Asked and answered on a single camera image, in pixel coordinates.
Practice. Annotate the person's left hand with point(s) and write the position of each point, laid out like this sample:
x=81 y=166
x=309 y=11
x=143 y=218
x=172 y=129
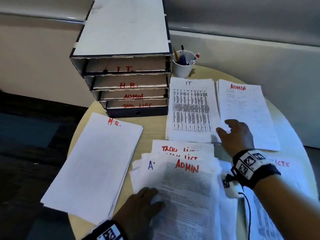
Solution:
x=137 y=212

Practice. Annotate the person's right hand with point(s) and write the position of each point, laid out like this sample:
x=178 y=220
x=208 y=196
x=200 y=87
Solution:
x=237 y=139

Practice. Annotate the H.R. paper stack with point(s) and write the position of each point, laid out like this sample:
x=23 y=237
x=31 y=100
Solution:
x=116 y=194

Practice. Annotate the Admin paper stack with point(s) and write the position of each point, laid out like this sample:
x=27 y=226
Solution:
x=250 y=109

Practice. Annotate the paper sheet marked IT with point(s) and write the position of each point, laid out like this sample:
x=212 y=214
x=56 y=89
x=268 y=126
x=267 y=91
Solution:
x=192 y=109

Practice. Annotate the unsorted pile of papers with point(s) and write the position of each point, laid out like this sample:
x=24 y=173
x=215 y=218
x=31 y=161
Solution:
x=190 y=192

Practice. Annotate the thin white letter sheet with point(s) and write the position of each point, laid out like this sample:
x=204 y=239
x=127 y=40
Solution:
x=92 y=167

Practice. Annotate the Task Lists paper stack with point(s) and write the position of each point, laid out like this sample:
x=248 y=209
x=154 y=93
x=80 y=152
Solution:
x=262 y=222

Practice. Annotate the I.T. paper stack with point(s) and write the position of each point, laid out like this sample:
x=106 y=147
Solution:
x=175 y=78

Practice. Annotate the cardboard document tray organizer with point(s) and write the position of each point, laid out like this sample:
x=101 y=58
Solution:
x=125 y=24

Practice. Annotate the person's right forearm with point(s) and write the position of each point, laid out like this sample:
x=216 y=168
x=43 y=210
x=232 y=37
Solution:
x=287 y=209

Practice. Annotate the round wooden table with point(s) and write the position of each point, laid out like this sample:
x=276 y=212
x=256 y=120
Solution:
x=155 y=127

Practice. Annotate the white pen cup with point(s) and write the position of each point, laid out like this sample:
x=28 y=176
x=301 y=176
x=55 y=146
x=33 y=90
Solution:
x=181 y=69

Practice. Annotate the white red-capped marker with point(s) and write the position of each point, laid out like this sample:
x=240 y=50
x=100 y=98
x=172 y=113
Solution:
x=194 y=58

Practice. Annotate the blue pen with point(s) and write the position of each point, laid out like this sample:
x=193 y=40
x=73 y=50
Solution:
x=182 y=59

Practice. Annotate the black pen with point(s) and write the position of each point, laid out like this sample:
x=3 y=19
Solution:
x=183 y=51

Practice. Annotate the yellow pencil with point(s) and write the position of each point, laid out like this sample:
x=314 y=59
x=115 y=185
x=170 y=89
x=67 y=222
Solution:
x=176 y=54

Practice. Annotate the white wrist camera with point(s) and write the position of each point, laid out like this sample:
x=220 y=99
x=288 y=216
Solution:
x=232 y=188

